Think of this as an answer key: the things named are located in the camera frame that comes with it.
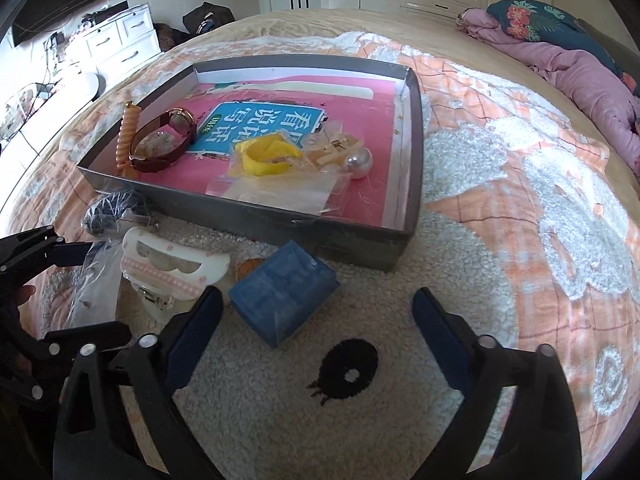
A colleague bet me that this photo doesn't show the large clear packet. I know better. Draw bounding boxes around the large clear packet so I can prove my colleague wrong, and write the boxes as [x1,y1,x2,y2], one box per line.
[205,169,347,219]

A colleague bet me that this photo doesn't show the beige bed sheet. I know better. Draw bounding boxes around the beige bed sheet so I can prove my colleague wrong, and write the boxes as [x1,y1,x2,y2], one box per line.
[0,6,640,221]

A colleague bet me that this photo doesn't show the gold earrings clear packet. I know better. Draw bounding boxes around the gold earrings clear packet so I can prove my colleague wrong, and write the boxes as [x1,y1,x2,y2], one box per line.
[301,119,364,173]

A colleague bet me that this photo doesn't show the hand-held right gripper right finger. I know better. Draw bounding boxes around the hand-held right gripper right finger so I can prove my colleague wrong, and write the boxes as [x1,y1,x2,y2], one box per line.
[411,287,584,480]

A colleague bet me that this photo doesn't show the clear earring card packet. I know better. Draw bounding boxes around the clear earring card packet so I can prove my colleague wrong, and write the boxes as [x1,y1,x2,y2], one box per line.
[66,240,127,329]

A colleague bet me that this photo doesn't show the white hair claw clip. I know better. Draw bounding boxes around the white hair claw clip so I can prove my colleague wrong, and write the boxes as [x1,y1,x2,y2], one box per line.
[120,226,232,324]

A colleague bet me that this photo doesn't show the orange plaid fleece blanket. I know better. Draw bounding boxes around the orange plaid fleece blanket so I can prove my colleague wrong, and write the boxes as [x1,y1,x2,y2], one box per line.
[10,30,640,471]

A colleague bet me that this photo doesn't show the blue plastic box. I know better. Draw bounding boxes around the blue plastic box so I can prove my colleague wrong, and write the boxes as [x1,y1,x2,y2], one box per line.
[228,240,341,350]

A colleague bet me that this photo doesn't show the small orange hair clip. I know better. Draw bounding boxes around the small orange hair clip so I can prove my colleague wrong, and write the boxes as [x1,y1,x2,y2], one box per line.
[236,257,265,281]

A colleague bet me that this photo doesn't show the pink book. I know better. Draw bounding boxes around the pink book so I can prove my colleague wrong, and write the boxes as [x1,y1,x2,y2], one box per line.
[127,78,401,228]

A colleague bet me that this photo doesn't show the yellow bracelet packet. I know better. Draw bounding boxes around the yellow bracelet packet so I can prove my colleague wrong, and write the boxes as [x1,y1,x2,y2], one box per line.
[227,136,305,179]

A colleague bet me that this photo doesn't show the grey cardboard box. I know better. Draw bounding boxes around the grey cardboard box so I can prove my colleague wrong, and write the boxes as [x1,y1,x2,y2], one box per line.
[76,54,426,273]

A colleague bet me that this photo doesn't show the peach spiral hair tie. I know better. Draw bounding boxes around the peach spiral hair tie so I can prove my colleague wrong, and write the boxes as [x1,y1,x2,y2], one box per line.
[115,101,142,177]

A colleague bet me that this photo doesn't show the white drawer cabinet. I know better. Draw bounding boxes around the white drawer cabinet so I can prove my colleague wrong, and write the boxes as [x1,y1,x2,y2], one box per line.
[70,2,164,87]

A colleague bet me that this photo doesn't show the navy floral pillow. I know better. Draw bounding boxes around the navy floral pillow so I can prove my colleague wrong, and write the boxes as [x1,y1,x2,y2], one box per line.
[486,0,640,97]

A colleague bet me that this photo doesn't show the pearl earrings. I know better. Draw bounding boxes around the pearl earrings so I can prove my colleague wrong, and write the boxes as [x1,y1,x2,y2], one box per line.
[344,148,374,180]

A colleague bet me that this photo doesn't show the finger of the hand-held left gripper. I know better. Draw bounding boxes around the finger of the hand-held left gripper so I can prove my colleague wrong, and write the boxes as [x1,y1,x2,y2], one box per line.
[0,226,94,286]
[0,322,133,402]

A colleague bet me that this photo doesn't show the black bag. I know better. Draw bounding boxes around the black bag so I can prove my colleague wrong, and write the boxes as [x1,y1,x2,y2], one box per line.
[182,2,236,36]

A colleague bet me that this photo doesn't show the purple quilt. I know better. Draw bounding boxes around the purple quilt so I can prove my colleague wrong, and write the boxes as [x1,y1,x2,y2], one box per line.
[456,8,640,177]

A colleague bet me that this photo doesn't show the small clear bead packet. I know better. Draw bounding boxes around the small clear bead packet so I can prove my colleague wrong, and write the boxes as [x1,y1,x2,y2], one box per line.
[136,129,182,159]

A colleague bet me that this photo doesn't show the white oval stool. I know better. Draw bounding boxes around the white oval stool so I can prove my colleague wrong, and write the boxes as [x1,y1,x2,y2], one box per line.
[74,72,107,106]

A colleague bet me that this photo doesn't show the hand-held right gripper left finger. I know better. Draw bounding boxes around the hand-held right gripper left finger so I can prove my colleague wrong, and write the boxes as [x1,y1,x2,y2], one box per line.
[52,286,237,480]

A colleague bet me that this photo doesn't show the black hair tie clear packet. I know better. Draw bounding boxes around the black hair tie clear packet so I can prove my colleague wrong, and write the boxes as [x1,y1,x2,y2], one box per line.
[82,190,152,237]

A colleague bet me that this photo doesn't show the brown strap wristwatch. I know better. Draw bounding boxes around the brown strap wristwatch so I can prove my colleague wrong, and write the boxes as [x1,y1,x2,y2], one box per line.
[128,107,199,173]

